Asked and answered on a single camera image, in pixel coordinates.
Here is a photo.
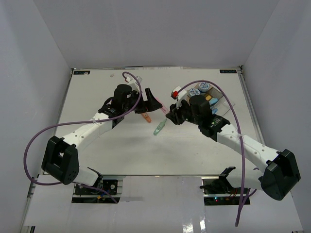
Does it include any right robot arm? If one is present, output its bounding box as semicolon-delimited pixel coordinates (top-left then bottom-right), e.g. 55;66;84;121
166;95;301;200

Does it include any amber transparent tray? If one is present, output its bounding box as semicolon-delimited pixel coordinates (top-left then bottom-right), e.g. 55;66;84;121
187;82;212;100

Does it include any orange correction tape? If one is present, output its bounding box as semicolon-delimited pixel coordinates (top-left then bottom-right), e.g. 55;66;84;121
141;113;152;123

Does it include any grey transparent tray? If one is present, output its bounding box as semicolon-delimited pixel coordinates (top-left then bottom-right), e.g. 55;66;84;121
205;87;223;107

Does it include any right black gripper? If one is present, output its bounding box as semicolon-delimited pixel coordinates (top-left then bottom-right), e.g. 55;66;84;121
166;99;202;126

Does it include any black corner label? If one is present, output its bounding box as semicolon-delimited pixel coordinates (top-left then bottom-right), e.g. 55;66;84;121
73;70;90;75
220;69;237;74

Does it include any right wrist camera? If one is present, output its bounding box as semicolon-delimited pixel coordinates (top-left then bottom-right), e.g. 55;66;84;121
171;86;187;109

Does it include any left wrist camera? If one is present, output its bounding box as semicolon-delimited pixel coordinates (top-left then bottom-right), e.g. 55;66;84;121
124;76;142;92

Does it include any right black corner label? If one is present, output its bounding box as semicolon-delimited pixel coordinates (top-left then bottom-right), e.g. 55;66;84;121
220;69;237;74

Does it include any left black corner label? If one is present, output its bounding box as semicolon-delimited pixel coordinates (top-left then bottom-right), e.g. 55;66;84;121
73;70;90;75

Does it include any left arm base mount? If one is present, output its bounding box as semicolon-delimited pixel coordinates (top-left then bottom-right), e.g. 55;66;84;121
71;179;121;204

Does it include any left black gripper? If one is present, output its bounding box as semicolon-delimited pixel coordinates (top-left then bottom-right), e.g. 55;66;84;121
123;88;162;114

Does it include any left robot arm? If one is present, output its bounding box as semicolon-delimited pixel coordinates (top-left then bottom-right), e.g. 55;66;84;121
41;84;162;194

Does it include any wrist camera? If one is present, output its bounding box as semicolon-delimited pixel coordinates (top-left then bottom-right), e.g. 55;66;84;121
124;76;142;92
171;86;187;109

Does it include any pink correction tape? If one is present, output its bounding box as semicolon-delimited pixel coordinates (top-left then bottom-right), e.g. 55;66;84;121
156;98;169;114

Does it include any blue washi tape roll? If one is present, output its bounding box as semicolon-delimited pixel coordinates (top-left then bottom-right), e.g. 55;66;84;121
188;88;201;98
197;82;210;93

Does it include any green correction tape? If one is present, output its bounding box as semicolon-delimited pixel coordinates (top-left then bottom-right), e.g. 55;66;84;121
153;119;167;136

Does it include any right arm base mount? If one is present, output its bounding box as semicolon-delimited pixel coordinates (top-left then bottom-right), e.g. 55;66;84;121
200;177;241;206

